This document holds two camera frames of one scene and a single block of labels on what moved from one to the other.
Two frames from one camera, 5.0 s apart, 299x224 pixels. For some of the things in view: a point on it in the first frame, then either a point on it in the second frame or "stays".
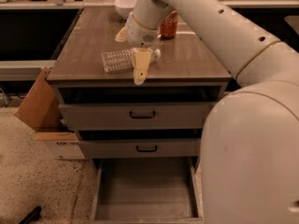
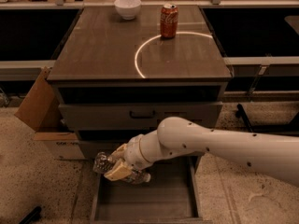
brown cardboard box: [41, 110] stays
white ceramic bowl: [125, 6] stays
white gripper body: [139, 33] → [133, 156]
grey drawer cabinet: [143, 140] stays
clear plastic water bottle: [123, 59] → [104, 161]
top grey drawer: [135, 116] stays
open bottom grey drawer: [146, 190] stays
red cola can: [169, 25] stays
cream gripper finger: [121, 35] → [121, 150]
